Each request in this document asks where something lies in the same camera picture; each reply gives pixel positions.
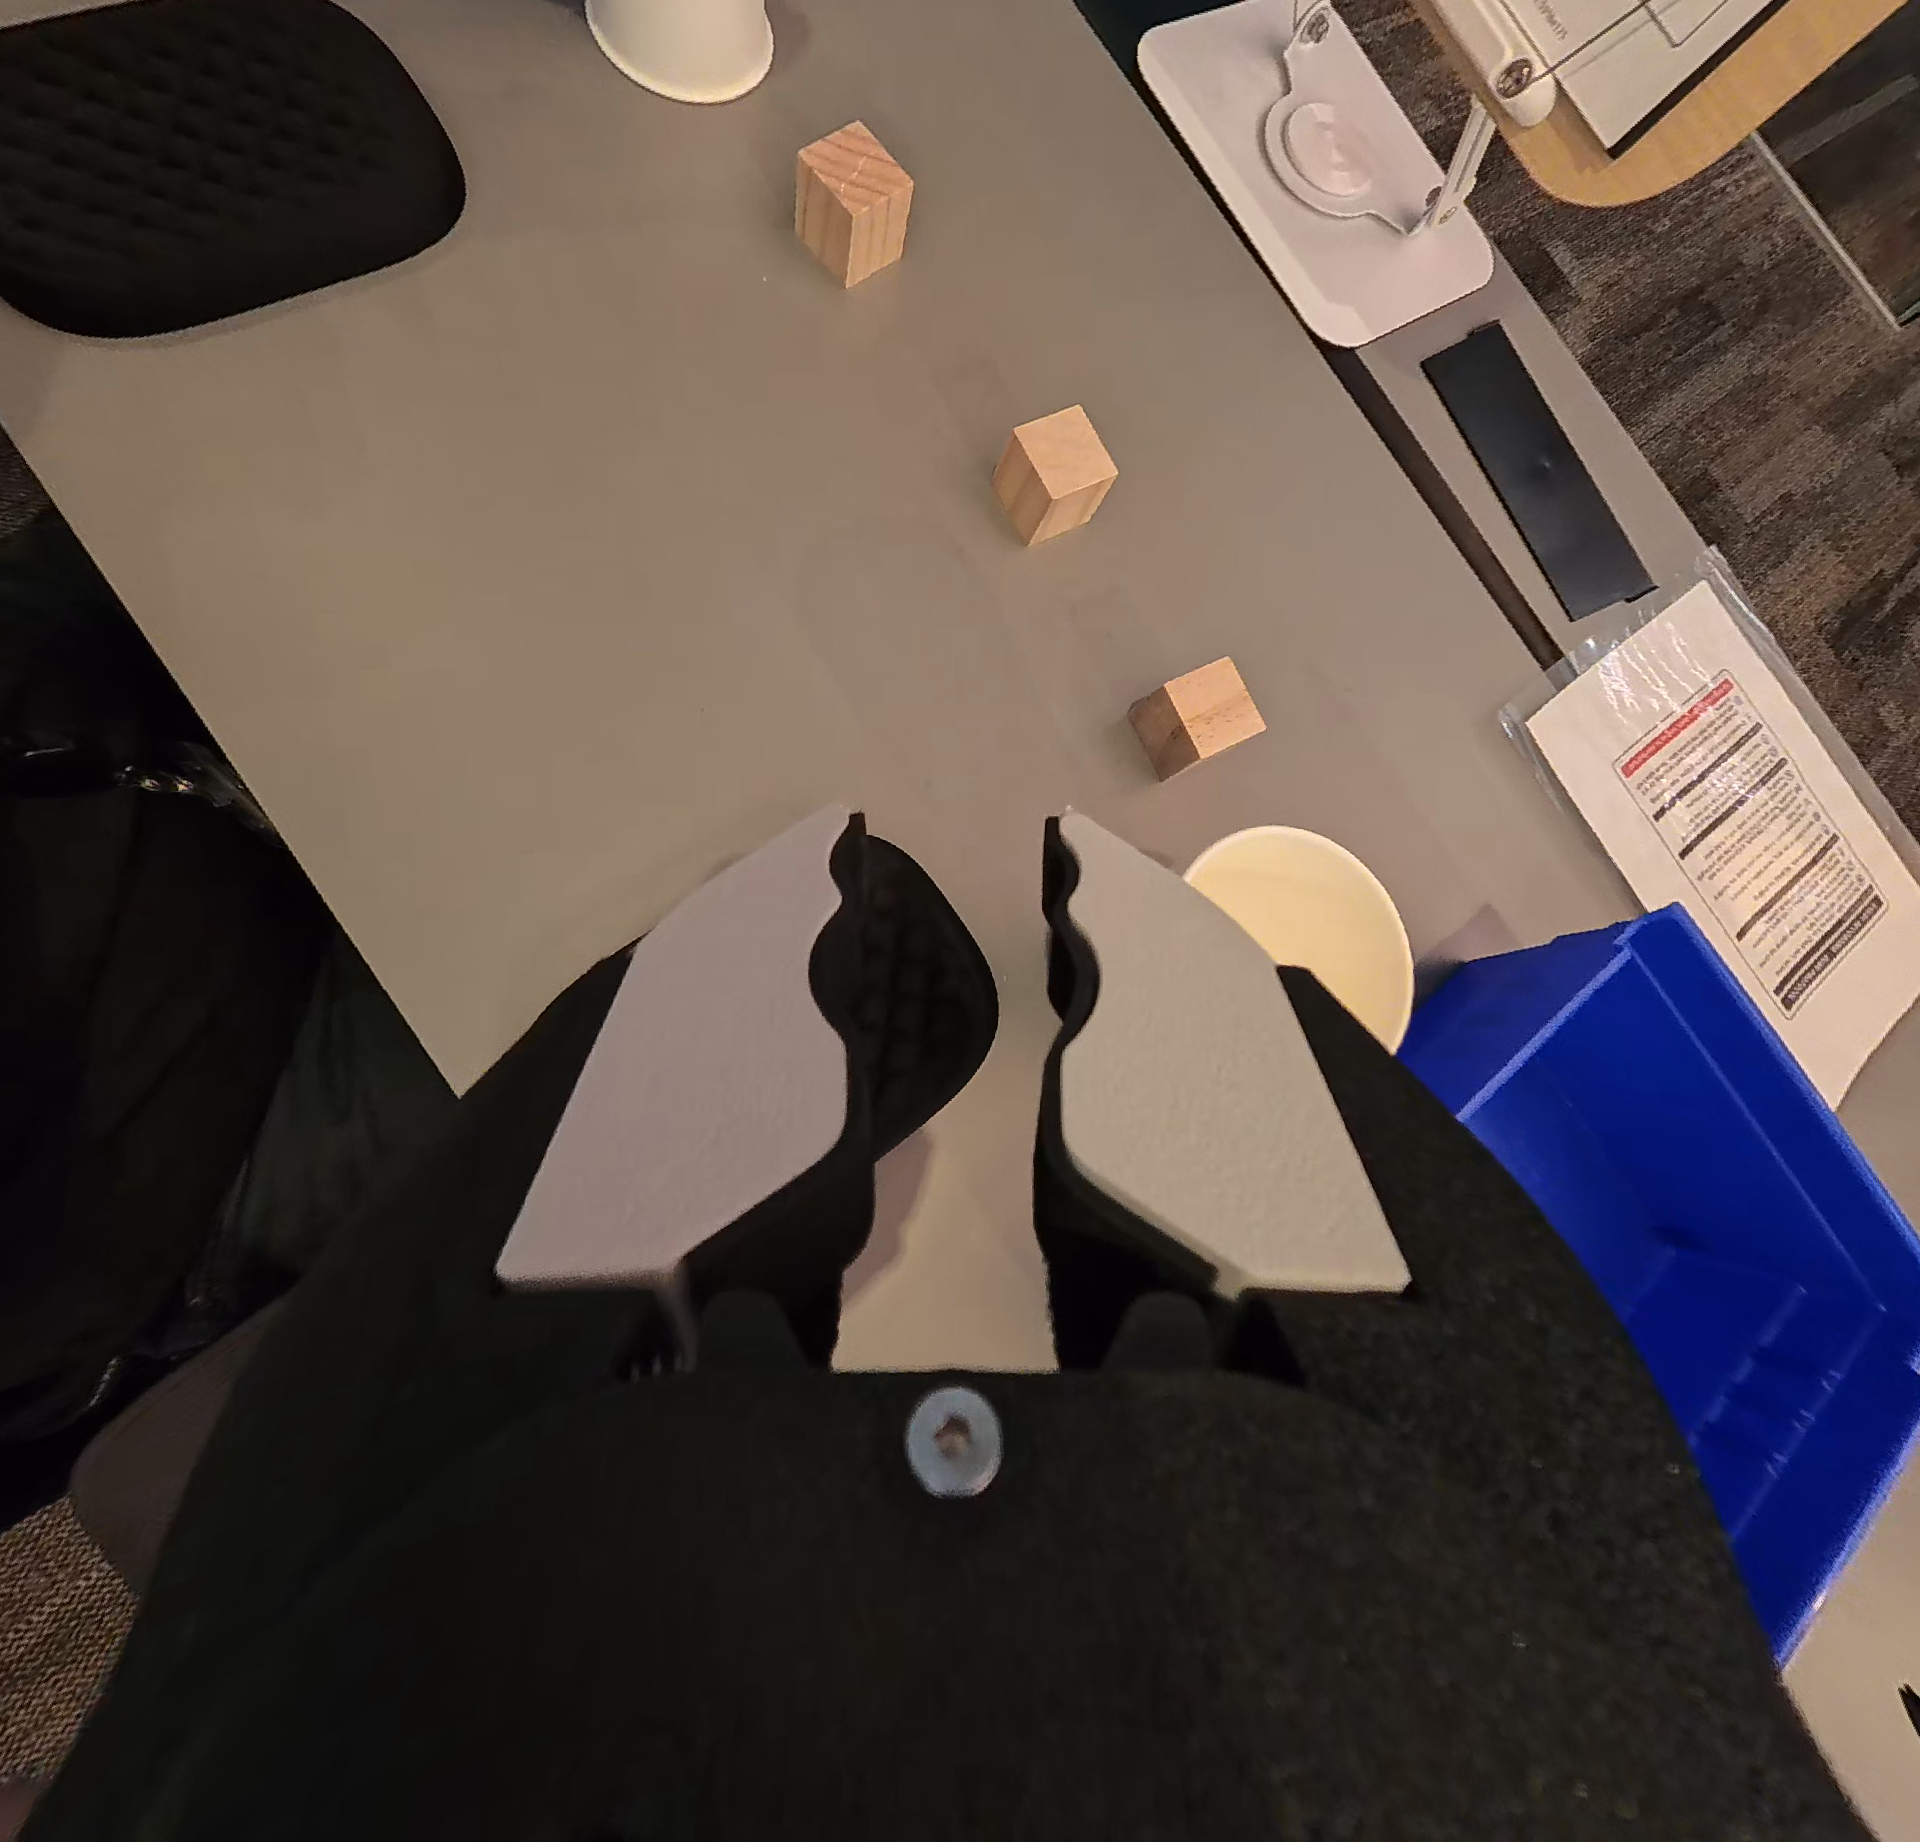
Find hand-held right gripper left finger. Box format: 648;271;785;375
493;800;879;1367

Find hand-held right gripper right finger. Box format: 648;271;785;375
1034;803;1414;1325

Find wooden cube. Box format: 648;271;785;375
795;119;917;287
993;405;1122;548
1127;657;1267;782

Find blue plastic bin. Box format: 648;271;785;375
1395;903;1920;1664

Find paper sheet in plastic sleeve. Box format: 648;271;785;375
1501;582;1920;1110

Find instruction sheet on wooden stand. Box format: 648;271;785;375
1139;0;1884;350

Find black desk cable slot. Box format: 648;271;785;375
1420;324;1657;621

